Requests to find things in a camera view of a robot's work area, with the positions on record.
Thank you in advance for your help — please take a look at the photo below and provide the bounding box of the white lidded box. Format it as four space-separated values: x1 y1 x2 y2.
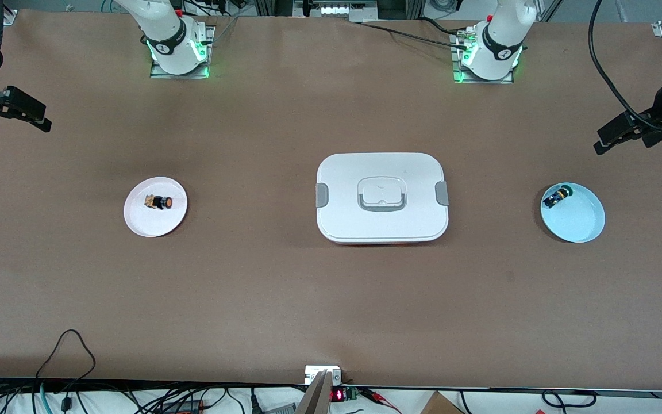
315 152 449 246

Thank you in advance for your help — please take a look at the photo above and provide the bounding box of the small blue black part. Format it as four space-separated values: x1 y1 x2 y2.
542 184 572 209

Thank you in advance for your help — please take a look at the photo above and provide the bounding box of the light blue round plate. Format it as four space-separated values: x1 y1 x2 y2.
540 182 606 244

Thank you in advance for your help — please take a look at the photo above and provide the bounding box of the pink round plate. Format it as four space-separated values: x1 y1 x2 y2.
124 177 188 238

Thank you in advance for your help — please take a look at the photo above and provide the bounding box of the white lit panel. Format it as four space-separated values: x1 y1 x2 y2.
320 3 378 18

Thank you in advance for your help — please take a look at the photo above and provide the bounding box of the brown cardboard piece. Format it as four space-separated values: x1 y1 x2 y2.
420 391 465 414

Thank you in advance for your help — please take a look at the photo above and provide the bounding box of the black power adapter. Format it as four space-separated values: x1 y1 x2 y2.
161 400 205 414

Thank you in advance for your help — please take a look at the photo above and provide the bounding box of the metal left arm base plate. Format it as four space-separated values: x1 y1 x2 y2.
451 32 514 85

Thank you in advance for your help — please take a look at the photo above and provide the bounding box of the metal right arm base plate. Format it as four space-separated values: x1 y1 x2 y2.
149 24 217 79

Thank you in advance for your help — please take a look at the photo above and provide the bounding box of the thin black looped cable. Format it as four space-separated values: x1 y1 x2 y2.
35 329 97 397

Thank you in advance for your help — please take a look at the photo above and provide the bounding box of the black cable on table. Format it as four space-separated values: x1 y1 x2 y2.
359 19 471 51

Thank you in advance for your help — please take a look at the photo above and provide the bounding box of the black coiled cable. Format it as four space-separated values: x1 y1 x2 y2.
541 390 597 409

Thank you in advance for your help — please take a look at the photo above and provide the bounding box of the small aluminium bracket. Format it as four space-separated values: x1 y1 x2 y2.
305 365 343 386

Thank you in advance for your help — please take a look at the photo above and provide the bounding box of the aluminium profile post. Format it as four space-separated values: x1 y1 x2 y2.
295 371 333 414

